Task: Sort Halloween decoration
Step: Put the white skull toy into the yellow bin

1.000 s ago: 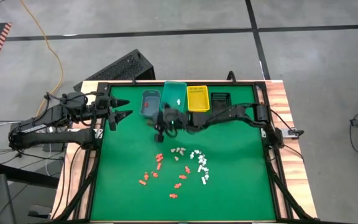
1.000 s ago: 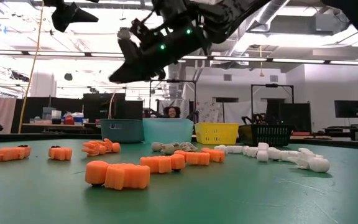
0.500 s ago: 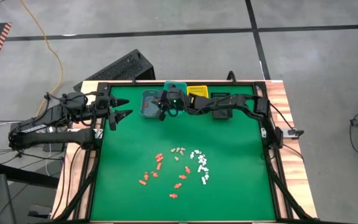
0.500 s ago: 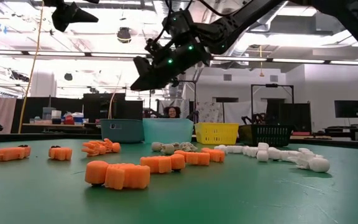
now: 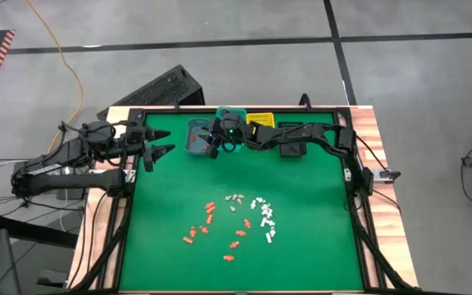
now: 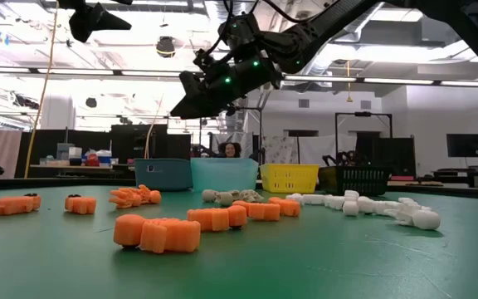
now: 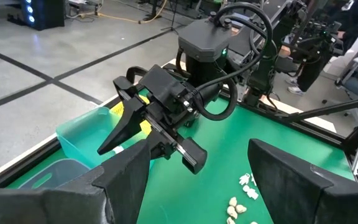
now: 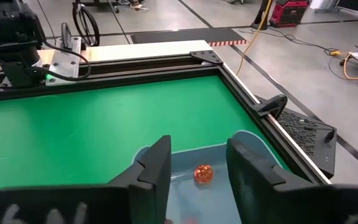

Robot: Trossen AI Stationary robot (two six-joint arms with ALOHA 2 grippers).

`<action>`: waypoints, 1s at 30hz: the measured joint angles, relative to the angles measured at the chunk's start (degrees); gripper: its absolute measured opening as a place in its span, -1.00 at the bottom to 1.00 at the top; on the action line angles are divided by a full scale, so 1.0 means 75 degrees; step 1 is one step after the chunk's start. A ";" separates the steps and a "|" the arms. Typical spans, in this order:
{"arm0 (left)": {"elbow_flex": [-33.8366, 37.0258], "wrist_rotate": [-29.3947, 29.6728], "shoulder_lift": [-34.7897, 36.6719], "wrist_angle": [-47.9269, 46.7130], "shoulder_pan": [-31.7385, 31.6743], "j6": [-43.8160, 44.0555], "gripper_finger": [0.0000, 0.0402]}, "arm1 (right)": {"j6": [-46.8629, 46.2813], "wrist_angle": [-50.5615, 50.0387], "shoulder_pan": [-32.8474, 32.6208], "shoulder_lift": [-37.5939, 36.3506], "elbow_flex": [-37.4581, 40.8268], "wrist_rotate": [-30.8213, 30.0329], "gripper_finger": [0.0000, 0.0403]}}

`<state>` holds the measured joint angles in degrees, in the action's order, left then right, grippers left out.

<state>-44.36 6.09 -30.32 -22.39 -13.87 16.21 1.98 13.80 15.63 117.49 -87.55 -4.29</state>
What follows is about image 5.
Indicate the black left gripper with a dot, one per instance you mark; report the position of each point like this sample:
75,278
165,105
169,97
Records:
137,139

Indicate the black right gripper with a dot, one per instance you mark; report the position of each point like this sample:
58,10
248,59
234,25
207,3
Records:
234,133

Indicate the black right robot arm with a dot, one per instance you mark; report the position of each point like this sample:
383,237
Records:
301,132

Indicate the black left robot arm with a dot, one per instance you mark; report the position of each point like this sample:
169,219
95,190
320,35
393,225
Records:
76,182

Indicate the grey-blue plastic bin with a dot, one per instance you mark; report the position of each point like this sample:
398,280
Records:
191,147

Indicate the teal translucent plastic bin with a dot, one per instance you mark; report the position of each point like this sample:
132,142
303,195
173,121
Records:
240,110

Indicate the black computer tower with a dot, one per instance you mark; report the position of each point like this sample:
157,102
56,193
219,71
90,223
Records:
158,90

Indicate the yellow slotted plastic basket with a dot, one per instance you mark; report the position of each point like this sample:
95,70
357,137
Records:
260,119

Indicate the black slotted plastic basket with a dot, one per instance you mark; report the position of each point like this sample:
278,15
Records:
292,149

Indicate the black metal beam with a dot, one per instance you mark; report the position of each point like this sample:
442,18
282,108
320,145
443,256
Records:
31,231

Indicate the white mounting bracket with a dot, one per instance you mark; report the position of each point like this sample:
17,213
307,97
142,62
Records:
347,175
130,176

